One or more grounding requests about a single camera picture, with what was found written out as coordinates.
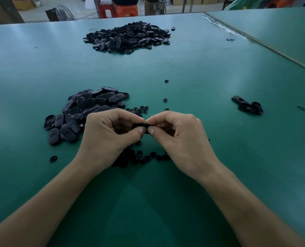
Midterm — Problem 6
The grey floor fan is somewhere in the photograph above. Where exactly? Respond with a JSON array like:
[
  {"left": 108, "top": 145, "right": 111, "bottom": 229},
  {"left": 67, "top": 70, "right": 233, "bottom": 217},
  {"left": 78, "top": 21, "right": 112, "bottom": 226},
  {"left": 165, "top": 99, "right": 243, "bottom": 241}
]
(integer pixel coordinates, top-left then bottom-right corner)
[{"left": 45, "top": 5, "right": 75, "bottom": 22}]

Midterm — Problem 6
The red plastic stool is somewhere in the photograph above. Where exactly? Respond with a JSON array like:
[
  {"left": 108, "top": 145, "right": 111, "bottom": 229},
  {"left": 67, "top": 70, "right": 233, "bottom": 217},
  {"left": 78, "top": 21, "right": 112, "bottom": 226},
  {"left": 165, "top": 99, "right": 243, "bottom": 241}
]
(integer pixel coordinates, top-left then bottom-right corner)
[
  {"left": 114, "top": 4, "right": 139, "bottom": 18},
  {"left": 265, "top": 0, "right": 295, "bottom": 8},
  {"left": 98, "top": 2, "right": 115, "bottom": 19}
]

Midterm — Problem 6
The large brown cardboard box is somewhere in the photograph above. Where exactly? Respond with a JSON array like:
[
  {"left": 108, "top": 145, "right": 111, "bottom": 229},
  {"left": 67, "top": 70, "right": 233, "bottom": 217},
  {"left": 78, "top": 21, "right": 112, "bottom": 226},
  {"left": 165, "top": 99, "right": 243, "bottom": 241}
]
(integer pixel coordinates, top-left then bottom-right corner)
[{"left": 0, "top": 0, "right": 25, "bottom": 25}]

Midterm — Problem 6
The small open cardboard box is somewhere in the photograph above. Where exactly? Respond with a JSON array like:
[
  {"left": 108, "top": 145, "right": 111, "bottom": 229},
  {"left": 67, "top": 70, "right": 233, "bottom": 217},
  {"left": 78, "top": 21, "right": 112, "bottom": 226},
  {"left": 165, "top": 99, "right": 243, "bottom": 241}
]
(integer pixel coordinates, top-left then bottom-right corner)
[{"left": 144, "top": 0, "right": 167, "bottom": 16}]

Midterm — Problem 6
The person's left hand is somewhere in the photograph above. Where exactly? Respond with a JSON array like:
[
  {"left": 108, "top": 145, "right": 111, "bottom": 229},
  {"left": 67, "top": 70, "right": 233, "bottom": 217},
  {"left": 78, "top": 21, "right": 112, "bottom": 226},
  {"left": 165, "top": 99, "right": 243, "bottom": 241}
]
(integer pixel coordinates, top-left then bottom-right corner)
[{"left": 76, "top": 108, "right": 148, "bottom": 178}]

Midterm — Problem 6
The person's left forearm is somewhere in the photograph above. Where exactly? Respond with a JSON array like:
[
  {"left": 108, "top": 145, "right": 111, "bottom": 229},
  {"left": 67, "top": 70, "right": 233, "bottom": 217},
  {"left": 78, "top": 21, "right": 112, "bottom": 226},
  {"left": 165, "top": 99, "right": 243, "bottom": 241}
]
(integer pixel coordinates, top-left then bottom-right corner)
[{"left": 0, "top": 159, "right": 103, "bottom": 247}]

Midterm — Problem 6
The pile of black oval shells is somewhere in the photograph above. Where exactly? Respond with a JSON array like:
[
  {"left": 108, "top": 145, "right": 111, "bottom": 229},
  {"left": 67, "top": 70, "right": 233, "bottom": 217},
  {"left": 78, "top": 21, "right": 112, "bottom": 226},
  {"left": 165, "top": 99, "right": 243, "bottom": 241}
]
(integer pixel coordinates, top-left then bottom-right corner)
[{"left": 232, "top": 95, "right": 264, "bottom": 115}]

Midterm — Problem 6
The person's right hand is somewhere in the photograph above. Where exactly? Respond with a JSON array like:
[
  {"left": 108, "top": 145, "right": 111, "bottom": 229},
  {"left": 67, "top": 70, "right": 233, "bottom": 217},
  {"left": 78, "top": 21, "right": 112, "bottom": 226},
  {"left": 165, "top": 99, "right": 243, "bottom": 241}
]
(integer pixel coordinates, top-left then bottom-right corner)
[{"left": 144, "top": 110, "right": 220, "bottom": 185}]

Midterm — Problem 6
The pile of small black buttons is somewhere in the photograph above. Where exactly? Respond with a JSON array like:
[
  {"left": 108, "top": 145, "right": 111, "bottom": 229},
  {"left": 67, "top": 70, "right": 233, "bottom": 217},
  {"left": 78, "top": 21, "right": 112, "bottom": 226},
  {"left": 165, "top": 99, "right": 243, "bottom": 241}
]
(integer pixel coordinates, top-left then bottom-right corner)
[{"left": 113, "top": 105, "right": 171, "bottom": 169}]

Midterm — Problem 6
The green striped bag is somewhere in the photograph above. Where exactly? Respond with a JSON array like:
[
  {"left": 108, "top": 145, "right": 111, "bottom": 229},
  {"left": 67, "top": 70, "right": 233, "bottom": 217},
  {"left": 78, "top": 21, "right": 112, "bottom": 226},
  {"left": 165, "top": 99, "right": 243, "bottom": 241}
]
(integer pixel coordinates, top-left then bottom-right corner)
[{"left": 224, "top": 0, "right": 269, "bottom": 10}]

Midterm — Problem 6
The person's right forearm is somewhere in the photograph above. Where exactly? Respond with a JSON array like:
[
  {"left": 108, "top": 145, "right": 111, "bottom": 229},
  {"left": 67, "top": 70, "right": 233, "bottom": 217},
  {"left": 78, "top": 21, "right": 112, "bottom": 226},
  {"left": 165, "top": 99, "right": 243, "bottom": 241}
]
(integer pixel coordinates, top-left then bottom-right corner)
[{"left": 196, "top": 169, "right": 305, "bottom": 247}]

